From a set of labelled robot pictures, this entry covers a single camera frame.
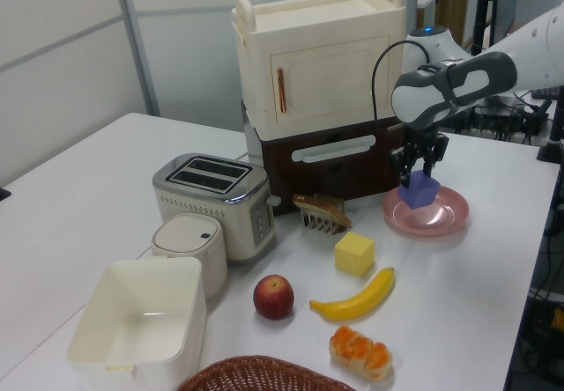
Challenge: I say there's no white plastic bin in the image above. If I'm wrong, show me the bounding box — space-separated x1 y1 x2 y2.
65 256 208 381

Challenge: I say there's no red apple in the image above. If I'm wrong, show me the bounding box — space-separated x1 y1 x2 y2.
252 274 295 321

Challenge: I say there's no yellow banana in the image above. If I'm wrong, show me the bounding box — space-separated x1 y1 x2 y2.
308 266 396 322

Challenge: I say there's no pink plate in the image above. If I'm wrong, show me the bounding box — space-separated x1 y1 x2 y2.
382 183 471 237

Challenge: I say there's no brown toast rack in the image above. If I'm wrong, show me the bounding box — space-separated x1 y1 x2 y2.
299 195 348 236

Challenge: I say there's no black monitor stand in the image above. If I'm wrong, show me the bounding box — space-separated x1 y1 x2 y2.
470 0 516 56

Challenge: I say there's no cream and chrome toaster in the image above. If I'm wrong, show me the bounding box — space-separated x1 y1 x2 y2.
152 152 282 265

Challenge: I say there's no black clamp pole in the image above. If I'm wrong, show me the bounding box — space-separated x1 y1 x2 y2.
535 95 564 163

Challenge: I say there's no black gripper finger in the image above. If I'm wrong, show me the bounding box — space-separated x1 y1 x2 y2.
390 143 419 189
420 135 450 179

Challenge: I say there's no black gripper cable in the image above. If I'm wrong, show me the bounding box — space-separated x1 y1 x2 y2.
370 41 432 123

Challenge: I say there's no black keyboard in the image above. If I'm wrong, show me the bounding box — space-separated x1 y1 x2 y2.
531 85 564 100

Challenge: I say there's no black power strip with cables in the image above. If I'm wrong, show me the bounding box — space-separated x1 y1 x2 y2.
444 93 553 144

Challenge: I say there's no toast slice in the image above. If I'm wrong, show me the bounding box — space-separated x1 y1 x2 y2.
293 192 353 229

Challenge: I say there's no brown wicker basket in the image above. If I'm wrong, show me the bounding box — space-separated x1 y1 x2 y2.
175 354 358 391

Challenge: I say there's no purple cube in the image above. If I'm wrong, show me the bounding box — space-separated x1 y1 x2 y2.
397 171 442 210

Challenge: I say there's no brown drawer cabinet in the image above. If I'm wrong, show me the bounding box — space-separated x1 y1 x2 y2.
241 100 413 218

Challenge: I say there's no cream toy cabinet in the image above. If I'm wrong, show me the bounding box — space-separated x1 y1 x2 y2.
229 0 407 130

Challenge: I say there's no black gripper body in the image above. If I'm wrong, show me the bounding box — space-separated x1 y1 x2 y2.
407 125 443 149

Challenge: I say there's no yellow cube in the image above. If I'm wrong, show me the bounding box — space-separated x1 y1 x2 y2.
334 231 376 278

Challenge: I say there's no small white trash can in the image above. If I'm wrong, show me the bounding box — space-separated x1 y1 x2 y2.
150 213 229 300

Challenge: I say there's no short orange glazed bread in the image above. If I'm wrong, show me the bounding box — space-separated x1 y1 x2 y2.
329 325 393 382

